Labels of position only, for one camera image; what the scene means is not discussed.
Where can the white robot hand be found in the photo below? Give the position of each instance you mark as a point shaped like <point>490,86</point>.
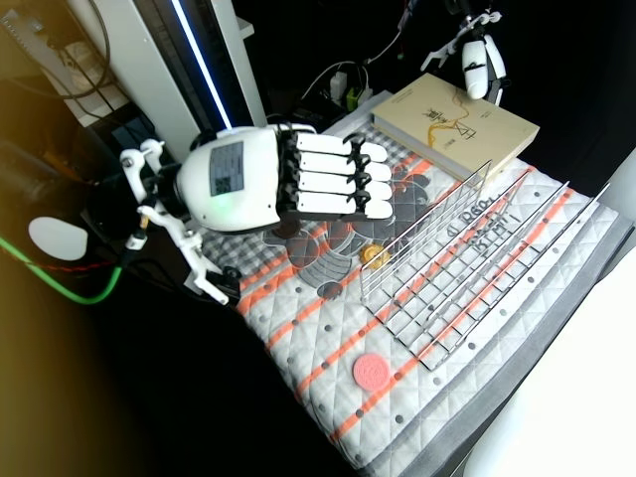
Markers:
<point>474,69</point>
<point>258,199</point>

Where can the beige book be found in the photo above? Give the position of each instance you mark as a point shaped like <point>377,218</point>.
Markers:
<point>497,129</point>

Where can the brown toy cookie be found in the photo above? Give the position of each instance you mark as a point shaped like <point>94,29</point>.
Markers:
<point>288,232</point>

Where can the green connector plug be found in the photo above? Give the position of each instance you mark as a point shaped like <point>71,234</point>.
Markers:
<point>354,97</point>

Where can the yellow toy cookie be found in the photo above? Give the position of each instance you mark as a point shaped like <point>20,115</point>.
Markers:
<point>370,253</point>

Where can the white power adapter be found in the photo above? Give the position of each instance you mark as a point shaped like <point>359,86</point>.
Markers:
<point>340,82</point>

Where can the dark blue box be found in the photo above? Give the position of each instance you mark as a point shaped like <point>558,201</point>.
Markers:
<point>133,134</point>

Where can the white column with light strip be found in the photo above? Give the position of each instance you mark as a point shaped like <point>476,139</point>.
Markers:
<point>149,74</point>

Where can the pink toy cookie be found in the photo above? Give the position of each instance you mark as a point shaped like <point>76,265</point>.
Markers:
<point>371,371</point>

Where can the quilt with printed bear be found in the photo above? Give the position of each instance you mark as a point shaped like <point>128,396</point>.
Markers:
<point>447,397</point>

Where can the grey power strip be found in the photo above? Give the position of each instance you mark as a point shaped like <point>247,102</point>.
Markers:
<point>25,35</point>

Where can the white smooth panel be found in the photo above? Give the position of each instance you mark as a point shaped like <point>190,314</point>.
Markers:
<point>571,372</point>

